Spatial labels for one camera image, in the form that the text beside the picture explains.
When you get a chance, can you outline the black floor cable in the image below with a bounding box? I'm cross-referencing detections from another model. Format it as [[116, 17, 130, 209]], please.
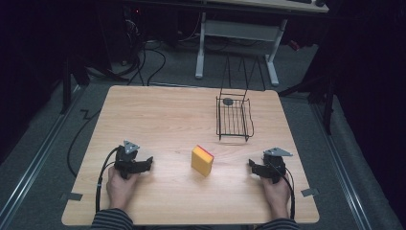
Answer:
[[66, 108, 102, 178]]

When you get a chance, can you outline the black wire rack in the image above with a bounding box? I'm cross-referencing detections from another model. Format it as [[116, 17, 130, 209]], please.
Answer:
[[215, 53, 266, 144]]

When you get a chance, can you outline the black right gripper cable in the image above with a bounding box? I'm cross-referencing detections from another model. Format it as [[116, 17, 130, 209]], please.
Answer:
[[265, 158, 297, 220]]

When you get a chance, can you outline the bundle of black floor cables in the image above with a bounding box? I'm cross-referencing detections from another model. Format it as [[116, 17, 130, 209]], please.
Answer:
[[109, 18, 168, 87]]

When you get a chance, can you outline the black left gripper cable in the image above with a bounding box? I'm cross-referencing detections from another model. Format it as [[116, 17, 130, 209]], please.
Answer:
[[95, 146, 123, 215]]

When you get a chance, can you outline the metal floor rail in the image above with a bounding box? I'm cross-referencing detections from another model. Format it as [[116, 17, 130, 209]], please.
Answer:
[[310, 102, 373, 230], [0, 83, 84, 224]]

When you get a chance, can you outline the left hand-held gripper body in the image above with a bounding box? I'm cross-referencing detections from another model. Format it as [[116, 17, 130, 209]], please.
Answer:
[[113, 139, 146, 180]]

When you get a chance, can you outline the black metal stand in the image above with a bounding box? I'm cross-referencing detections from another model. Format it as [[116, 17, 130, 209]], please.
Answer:
[[278, 73, 336, 136], [59, 54, 91, 115]]

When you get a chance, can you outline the white-legged desk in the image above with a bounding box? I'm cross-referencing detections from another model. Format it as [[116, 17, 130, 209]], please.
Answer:
[[194, 0, 330, 87]]

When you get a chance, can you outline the person's left hand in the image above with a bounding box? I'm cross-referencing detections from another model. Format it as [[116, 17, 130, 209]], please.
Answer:
[[105, 166, 141, 211]]

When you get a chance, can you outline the dark computer tower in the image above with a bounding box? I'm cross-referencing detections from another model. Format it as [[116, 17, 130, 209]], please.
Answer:
[[95, 4, 145, 66]]

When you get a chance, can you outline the yellow sponge with red layer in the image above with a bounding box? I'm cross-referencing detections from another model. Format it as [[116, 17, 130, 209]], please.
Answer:
[[191, 145, 215, 177]]

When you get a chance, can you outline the person's right hand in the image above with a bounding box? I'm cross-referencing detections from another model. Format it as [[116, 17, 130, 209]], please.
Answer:
[[260, 174, 292, 220]]

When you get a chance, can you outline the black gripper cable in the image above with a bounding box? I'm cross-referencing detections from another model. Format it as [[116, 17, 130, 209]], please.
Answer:
[[265, 158, 297, 220], [95, 146, 123, 215]]

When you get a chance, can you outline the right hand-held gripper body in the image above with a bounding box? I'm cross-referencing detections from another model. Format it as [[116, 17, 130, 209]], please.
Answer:
[[260, 147, 294, 185]]

